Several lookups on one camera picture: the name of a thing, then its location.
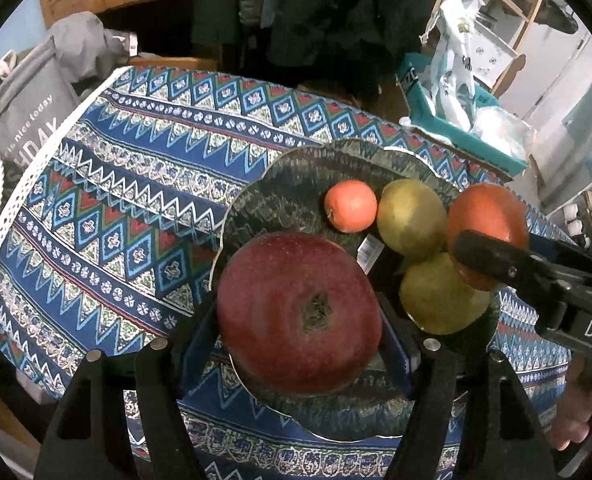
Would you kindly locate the grey fabric storage bag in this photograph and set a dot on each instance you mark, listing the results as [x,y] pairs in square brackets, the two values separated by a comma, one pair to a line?
[30,105]

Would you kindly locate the wooden shelf unit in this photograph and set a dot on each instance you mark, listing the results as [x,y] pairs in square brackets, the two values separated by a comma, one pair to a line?
[521,25]

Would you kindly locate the red apple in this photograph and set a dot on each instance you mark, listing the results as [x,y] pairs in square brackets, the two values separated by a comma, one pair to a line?
[276,310]

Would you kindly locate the blue patterned tablecloth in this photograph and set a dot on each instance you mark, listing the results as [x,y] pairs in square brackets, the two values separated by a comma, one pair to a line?
[125,185]

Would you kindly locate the yellow-green pear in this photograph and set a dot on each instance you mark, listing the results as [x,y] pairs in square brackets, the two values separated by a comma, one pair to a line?
[443,295]

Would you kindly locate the person's right hand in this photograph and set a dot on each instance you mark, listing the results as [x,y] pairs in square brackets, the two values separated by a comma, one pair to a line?
[571,410]

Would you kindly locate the large green pear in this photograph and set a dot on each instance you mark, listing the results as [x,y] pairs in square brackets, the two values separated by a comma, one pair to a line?
[411,217]

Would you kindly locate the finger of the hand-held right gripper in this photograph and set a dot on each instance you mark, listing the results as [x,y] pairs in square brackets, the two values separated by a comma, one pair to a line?
[566,255]
[501,260]

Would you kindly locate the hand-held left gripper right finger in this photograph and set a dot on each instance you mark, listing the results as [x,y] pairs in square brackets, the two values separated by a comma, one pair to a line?
[393,350]

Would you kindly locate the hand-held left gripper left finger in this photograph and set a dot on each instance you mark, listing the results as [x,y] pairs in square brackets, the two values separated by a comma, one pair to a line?
[203,350]

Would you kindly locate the small tangerine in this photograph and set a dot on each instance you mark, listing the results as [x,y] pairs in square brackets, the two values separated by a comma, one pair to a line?
[351,206]

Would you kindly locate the silver refrigerator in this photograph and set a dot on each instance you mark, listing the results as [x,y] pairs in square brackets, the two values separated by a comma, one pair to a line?
[561,100]

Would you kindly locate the blue white sticker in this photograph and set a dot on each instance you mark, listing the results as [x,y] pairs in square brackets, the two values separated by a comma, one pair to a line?
[370,255]

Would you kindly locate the white printed plastic bag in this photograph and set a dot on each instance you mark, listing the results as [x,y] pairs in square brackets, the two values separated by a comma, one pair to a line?
[456,60]

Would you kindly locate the teal cardboard box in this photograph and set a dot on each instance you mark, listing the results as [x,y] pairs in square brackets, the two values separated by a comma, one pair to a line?
[426,110]

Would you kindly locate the dark hanging clothes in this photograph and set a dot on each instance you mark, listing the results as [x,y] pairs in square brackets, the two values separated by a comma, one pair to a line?
[316,20]

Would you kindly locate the clear glass plate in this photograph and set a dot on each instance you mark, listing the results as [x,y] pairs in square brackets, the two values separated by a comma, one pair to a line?
[286,195]

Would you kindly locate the crumpled grey cloth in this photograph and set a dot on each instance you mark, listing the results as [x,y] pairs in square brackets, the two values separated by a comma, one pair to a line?
[85,40]

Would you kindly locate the orange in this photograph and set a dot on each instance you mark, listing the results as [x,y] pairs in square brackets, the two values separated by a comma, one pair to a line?
[486,215]

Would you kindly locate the clear plastic bag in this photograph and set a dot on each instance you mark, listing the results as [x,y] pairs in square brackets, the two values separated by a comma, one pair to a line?
[501,132]

